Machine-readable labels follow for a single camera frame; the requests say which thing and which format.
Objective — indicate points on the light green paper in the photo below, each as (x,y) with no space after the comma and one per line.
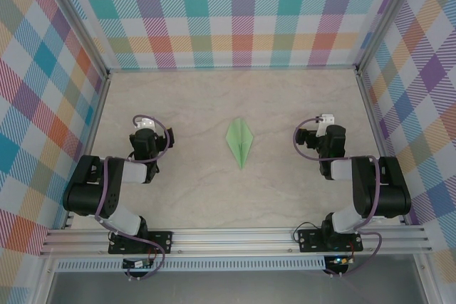
(240,140)

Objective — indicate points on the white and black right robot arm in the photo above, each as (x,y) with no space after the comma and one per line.
(377,183)

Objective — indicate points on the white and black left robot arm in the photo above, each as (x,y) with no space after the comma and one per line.
(89,183)

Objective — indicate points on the small right circuit board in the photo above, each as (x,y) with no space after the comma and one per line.
(340,260)

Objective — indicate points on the small circuit board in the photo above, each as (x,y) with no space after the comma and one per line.
(137,264)
(340,260)

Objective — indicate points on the small left circuit board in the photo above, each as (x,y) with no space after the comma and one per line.
(137,264)

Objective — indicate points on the grey metal panel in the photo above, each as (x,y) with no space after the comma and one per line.
(231,288)

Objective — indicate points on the aluminium side rail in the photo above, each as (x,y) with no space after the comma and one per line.
(94,122)
(378,140)

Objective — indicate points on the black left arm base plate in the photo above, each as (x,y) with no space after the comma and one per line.
(162,241)

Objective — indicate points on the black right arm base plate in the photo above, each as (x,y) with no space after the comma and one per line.
(306,243)

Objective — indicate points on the aluminium back rail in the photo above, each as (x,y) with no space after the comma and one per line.
(231,68)

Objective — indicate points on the long aluminium base rail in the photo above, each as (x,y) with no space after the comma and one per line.
(231,240)

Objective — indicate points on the aluminium frame post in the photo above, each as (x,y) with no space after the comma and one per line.
(76,22)
(386,15)

